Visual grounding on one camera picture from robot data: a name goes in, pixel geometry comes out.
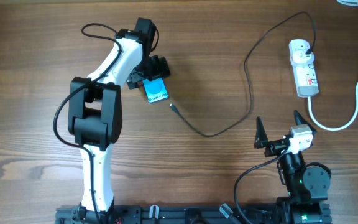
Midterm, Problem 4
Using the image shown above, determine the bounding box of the black camera cable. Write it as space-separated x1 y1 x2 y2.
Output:
233 146 290 224
52 22 124 224

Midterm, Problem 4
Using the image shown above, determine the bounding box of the black right camera cable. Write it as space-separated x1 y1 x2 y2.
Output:
233 146 290 224

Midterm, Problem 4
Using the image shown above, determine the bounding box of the black left camera cable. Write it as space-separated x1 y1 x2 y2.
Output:
52 22 124 224

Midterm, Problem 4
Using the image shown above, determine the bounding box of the white power strip cord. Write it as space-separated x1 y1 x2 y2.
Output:
307 2 358 132

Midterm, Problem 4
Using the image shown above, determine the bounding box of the white power strip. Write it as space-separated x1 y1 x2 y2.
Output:
288 39 319 98

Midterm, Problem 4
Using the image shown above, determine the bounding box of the teal screen smartphone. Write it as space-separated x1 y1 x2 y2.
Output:
142 78 169 104

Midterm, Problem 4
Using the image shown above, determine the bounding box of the black charger cable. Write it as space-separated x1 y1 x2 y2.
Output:
169 11 318 138

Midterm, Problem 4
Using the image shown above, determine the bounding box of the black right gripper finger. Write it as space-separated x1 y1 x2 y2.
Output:
293 110 316 134
254 116 269 149

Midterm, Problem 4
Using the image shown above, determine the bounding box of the white USB charger plug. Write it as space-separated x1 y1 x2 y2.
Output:
290 50 314 67

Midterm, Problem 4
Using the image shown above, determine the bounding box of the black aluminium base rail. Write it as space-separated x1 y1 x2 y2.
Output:
55 203 333 224

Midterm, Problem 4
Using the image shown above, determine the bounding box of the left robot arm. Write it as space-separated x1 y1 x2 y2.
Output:
64 18 170 223

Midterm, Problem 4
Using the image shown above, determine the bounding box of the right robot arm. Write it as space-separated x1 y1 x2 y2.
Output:
254 110 332 223

